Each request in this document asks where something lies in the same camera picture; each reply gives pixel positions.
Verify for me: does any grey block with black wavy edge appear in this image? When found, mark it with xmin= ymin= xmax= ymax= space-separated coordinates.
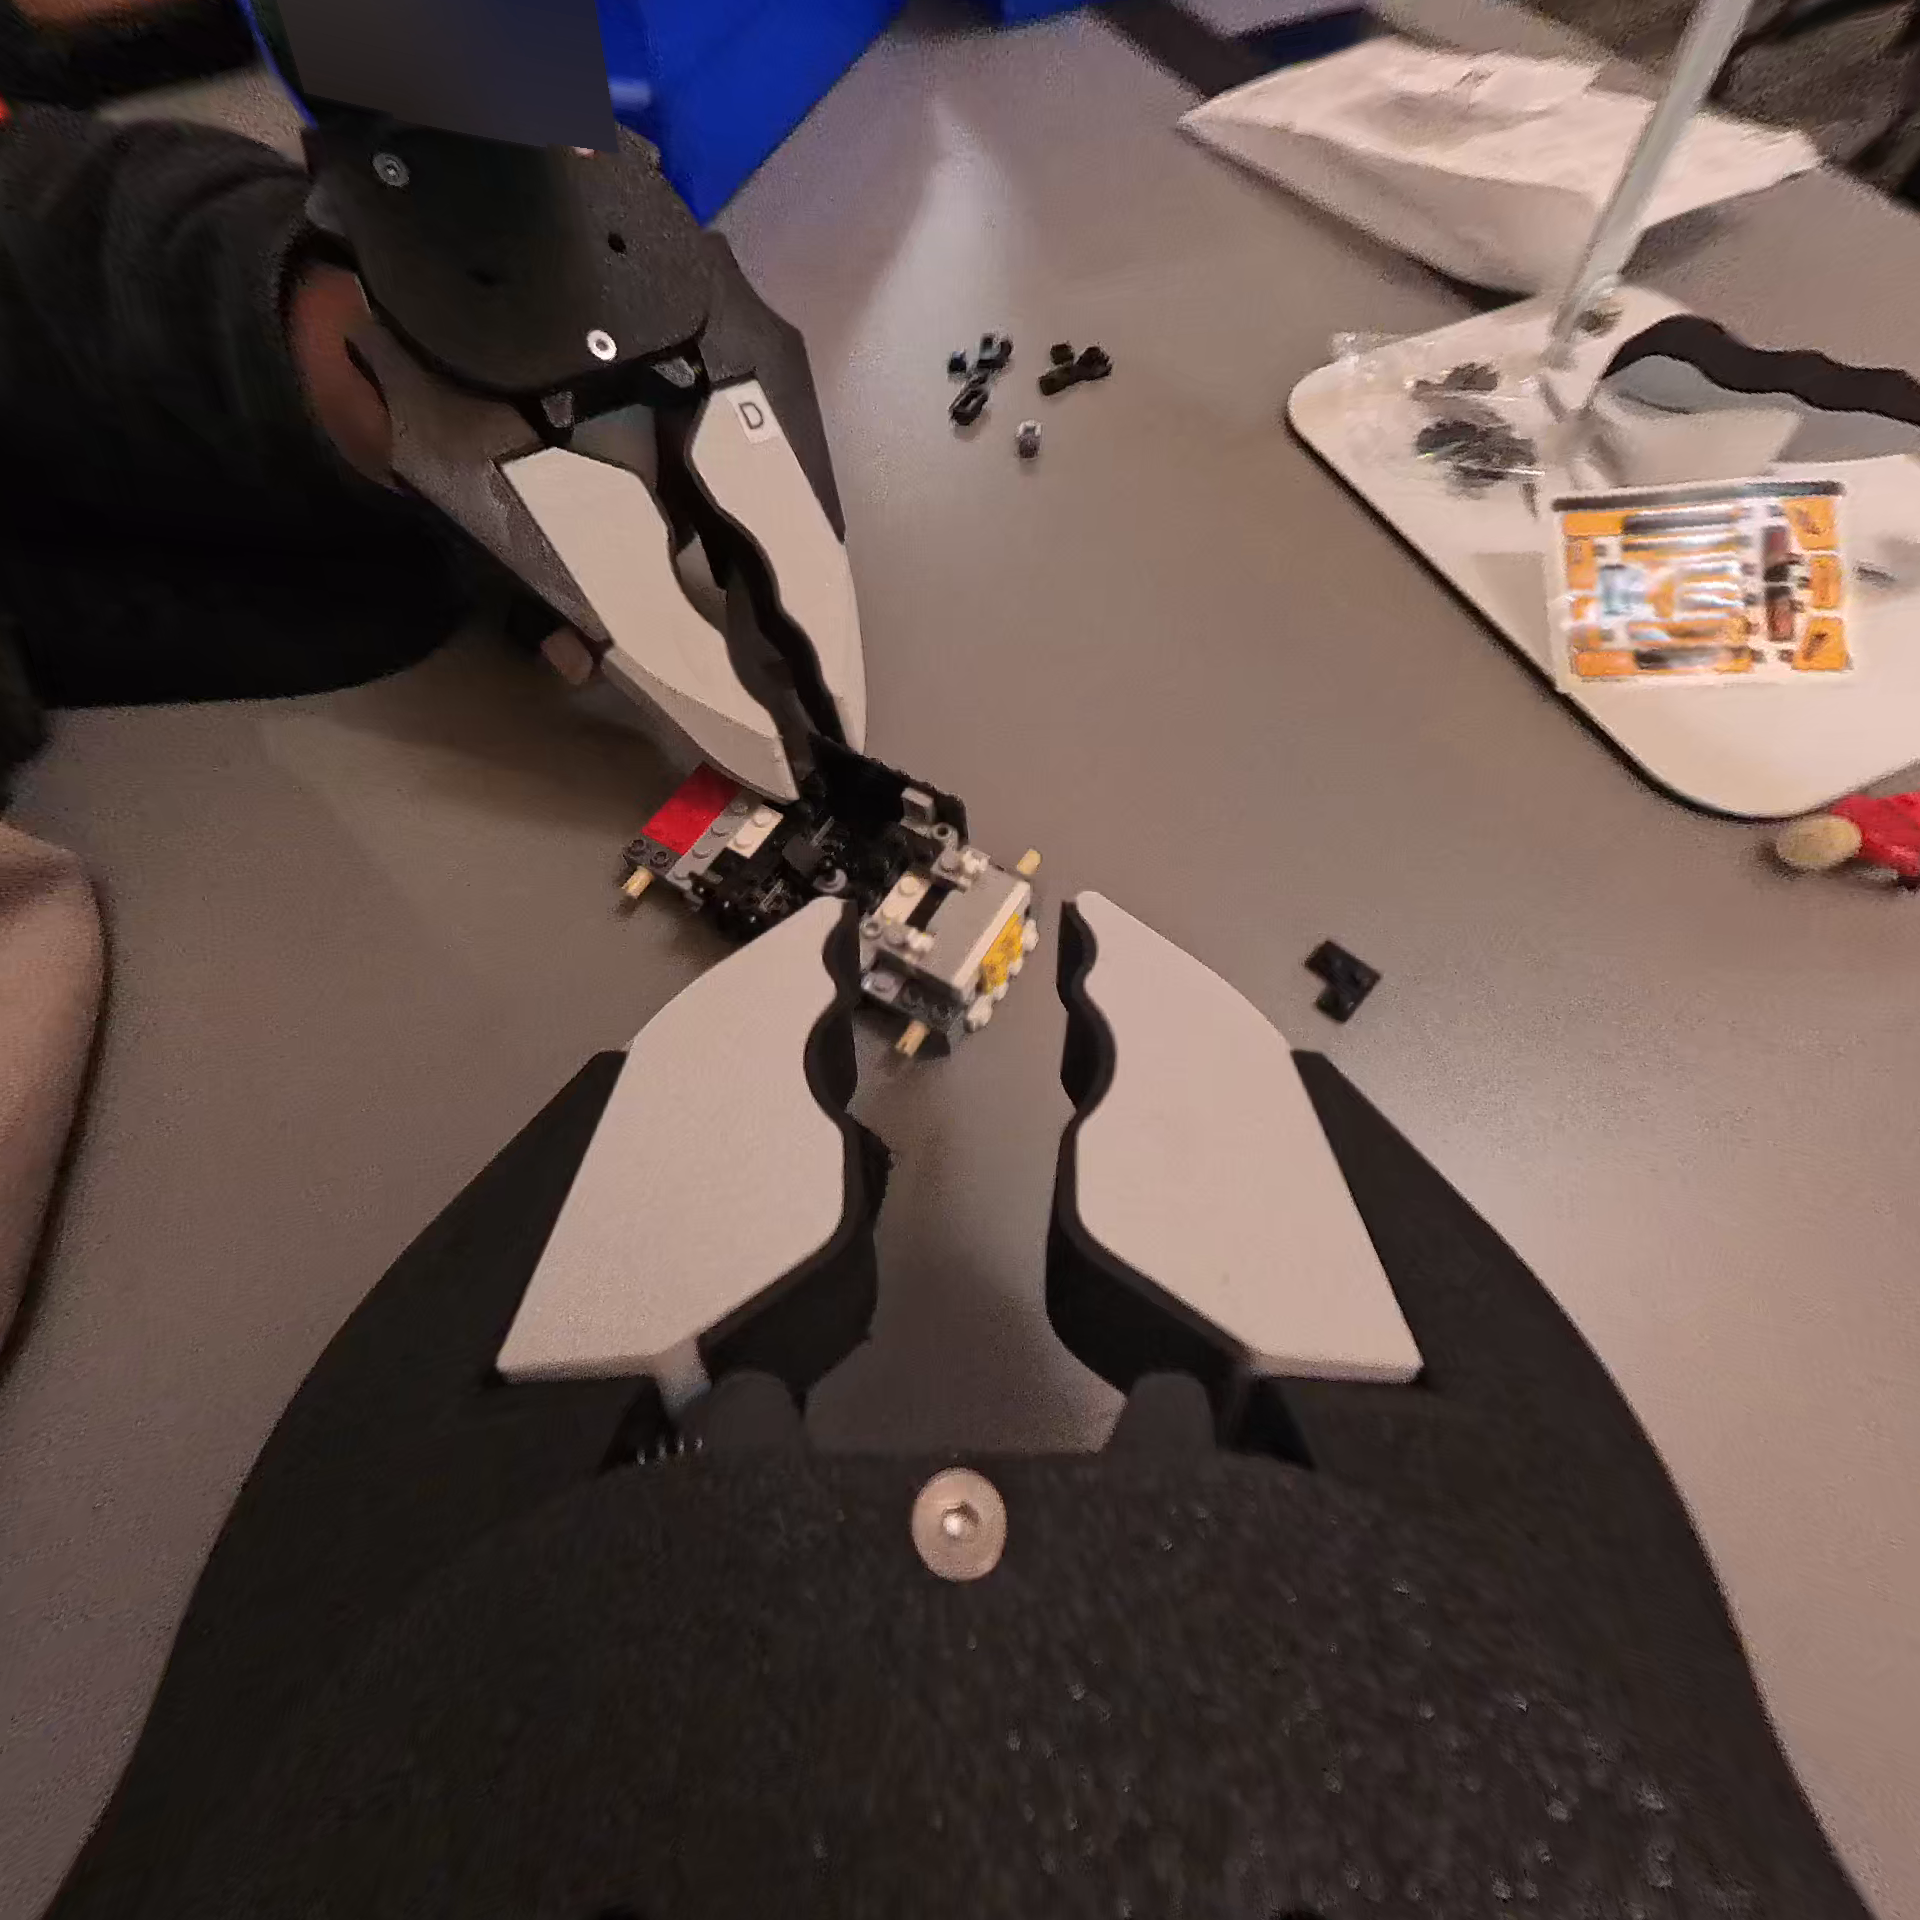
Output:
xmin=1590 ymin=315 xmax=1920 ymax=470

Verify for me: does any person's grey shirt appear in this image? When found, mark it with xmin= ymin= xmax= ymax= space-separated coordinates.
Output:
xmin=0 ymin=823 xmax=111 ymax=1360

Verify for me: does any cluster of small black bricks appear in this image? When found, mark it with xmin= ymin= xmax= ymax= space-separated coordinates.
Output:
xmin=945 ymin=326 xmax=1116 ymax=431

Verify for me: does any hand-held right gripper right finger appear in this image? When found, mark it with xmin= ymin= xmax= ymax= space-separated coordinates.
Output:
xmin=1043 ymin=888 xmax=1428 ymax=1389

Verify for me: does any white paper bag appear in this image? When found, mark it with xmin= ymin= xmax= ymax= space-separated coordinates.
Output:
xmin=1176 ymin=37 xmax=1825 ymax=294

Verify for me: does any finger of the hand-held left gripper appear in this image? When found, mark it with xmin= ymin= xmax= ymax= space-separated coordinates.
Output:
xmin=498 ymin=445 xmax=807 ymax=805
xmin=667 ymin=385 xmax=872 ymax=752

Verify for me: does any small red toy figure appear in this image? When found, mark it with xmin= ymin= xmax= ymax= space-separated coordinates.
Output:
xmin=1774 ymin=793 xmax=1920 ymax=880

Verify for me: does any clear bag of black parts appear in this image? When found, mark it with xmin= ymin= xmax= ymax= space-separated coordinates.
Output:
xmin=1326 ymin=323 xmax=1549 ymax=499

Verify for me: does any person's left forearm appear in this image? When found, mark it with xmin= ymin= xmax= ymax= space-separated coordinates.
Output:
xmin=0 ymin=112 xmax=551 ymax=768

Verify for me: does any orange sticker sheet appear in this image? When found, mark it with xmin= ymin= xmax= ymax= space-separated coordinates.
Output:
xmin=1545 ymin=481 xmax=1854 ymax=692

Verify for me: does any toy brick vehicle model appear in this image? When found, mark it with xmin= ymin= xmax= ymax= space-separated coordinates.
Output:
xmin=623 ymin=757 xmax=1044 ymax=1064

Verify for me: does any white book stand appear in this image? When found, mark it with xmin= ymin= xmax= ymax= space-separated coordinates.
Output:
xmin=1287 ymin=0 xmax=1920 ymax=823

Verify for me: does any grey desk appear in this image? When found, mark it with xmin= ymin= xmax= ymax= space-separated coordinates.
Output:
xmin=0 ymin=0 xmax=1920 ymax=1920

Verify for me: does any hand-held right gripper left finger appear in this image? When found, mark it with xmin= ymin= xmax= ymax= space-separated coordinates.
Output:
xmin=493 ymin=896 xmax=890 ymax=1408

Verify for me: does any person's left hand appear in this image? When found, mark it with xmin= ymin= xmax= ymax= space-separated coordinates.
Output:
xmin=289 ymin=262 xmax=606 ymax=691

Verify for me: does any blue plastic bin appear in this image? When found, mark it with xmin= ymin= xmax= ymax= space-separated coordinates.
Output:
xmin=241 ymin=0 xmax=907 ymax=229

